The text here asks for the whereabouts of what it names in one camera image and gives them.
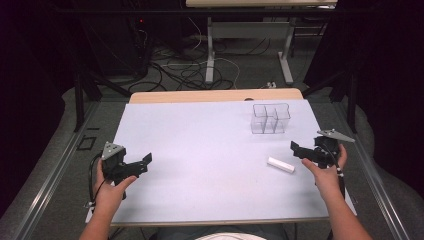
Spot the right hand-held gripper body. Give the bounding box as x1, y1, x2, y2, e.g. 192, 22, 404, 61
309, 128, 356, 169

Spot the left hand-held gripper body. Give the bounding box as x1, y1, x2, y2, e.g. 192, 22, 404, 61
100, 141, 141, 186

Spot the person's left hand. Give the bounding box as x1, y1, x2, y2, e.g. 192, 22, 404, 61
94, 159, 138, 210

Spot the person's right hand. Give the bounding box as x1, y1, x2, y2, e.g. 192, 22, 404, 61
301, 143, 349, 203

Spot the white rectangular eraser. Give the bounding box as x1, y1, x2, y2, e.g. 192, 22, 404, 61
266, 156, 296, 174

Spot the clear plastic compartment organizer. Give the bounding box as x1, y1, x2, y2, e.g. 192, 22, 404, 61
250, 102, 292, 135

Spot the black metal stand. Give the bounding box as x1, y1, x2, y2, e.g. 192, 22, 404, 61
301, 68, 359, 134
71, 63, 133, 133

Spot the white table mat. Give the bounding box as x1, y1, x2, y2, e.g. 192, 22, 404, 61
85, 98, 358, 228

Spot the wooden table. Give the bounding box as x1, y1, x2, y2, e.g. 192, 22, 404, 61
128, 87, 305, 105

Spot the person's torso clothing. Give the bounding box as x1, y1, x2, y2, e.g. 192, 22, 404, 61
148, 224, 292, 240

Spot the dark computer tower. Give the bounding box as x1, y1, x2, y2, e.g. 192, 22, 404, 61
96, 14, 154, 79

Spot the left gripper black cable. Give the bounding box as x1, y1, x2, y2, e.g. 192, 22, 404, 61
87, 151, 107, 209

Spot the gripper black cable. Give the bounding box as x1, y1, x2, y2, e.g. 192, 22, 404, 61
87, 151, 107, 209
319, 142, 347, 201

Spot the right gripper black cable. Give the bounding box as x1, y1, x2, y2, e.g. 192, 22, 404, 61
319, 142, 347, 201

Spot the tangle of floor cables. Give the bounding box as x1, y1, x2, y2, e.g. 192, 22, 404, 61
128, 16, 273, 93

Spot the white metal frame desk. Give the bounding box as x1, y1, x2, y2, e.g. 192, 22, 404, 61
185, 0, 338, 86

